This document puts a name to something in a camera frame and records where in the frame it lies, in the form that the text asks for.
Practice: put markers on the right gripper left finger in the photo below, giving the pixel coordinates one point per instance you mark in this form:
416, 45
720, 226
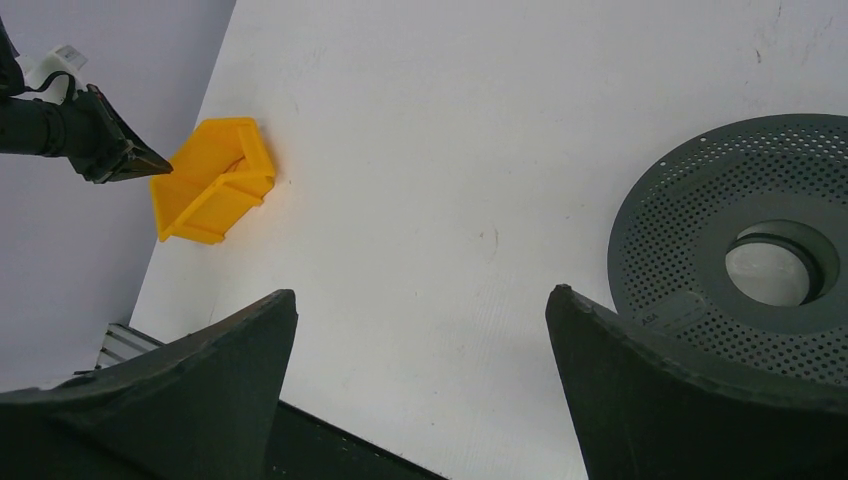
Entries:
201, 407

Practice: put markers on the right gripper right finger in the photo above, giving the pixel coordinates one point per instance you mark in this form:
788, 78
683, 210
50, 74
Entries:
645, 406

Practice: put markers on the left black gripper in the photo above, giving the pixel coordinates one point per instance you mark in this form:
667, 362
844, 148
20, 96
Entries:
98, 142

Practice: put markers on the black perforated cable spool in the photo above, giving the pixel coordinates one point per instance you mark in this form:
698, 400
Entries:
779, 180

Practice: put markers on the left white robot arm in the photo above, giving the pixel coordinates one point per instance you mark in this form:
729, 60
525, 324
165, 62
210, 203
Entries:
58, 119

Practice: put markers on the yellow plastic bin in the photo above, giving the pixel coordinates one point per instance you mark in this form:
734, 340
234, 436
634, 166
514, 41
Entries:
220, 173

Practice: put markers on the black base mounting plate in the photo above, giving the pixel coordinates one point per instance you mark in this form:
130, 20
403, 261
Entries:
302, 446

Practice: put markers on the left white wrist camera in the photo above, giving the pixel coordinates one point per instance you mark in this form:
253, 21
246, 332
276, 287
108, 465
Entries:
54, 77

